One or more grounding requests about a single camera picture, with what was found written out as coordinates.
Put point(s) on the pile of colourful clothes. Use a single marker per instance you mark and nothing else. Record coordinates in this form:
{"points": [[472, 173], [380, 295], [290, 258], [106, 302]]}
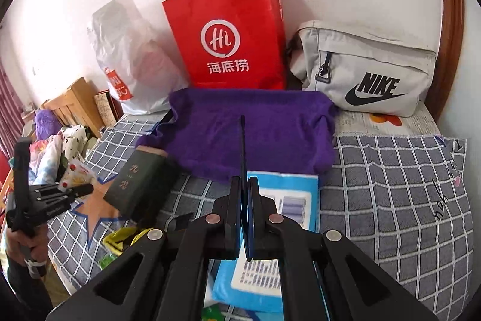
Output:
{"points": [[49, 155]]}

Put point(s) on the blue wet wipes pack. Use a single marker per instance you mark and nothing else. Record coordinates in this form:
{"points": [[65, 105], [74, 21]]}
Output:
{"points": [[297, 185]]}

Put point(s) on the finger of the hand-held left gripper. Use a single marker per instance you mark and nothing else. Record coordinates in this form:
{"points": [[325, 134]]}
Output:
{"points": [[71, 190]]}

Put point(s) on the brown picture frame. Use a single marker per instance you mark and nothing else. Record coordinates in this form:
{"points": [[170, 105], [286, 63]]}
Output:
{"points": [[107, 110]]}

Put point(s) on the purple plush toy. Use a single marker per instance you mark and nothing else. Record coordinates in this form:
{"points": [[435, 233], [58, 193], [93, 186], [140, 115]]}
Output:
{"points": [[47, 120]]}

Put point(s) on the white plastic bag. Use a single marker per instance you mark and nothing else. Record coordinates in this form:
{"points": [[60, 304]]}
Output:
{"points": [[124, 42]]}

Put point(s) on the wooden furniture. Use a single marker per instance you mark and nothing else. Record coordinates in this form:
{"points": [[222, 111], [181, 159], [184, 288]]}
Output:
{"points": [[75, 103]]}

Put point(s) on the floral white bedsheet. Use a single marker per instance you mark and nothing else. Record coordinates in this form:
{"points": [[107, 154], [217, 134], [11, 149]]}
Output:
{"points": [[413, 123]]}

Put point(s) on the red paper bag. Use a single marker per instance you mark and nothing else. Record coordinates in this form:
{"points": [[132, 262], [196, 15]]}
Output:
{"points": [[225, 12]]}

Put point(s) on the green printed packet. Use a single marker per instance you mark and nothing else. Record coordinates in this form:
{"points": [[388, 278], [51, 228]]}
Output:
{"points": [[107, 261]]}

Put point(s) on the thin black sheet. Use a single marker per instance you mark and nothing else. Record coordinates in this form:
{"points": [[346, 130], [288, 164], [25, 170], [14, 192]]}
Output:
{"points": [[243, 155]]}

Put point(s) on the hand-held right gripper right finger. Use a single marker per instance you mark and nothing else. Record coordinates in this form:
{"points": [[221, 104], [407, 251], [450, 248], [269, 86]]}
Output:
{"points": [[260, 227]]}

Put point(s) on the purple towel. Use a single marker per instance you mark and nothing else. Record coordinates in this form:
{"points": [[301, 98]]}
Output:
{"points": [[263, 125]]}

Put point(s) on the person's left hand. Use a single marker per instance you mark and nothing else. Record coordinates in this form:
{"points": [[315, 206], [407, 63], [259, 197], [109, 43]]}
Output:
{"points": [[20, 242]]}

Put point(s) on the grey plaid blanket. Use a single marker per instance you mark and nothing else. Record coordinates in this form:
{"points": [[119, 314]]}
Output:
{"points": [[375, 193]]}

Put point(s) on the red white floral cloth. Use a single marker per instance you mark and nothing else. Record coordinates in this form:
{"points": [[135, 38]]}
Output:
{"points": [[75, 172]]}

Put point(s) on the pink striped curtain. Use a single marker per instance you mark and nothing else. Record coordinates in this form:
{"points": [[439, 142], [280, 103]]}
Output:
{"points": [[7, 99]]}

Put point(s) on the grey sling bag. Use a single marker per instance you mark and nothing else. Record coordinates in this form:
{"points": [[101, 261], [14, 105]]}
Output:
{"points": [[357, 54]]}

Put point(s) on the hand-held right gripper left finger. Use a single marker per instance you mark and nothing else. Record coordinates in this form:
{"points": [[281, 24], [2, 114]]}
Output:
{"points": [[233, 223]]}

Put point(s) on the dark green tin box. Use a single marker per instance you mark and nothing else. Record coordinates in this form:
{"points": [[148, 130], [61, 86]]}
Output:
{"points": [[139, 185]]}

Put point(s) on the wooden door frame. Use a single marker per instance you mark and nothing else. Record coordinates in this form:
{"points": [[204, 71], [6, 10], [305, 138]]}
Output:
{"points": [[453, 42]]}

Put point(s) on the yellow black pouch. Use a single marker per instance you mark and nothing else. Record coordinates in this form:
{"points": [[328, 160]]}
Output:
{"points": [[120, 236]]}

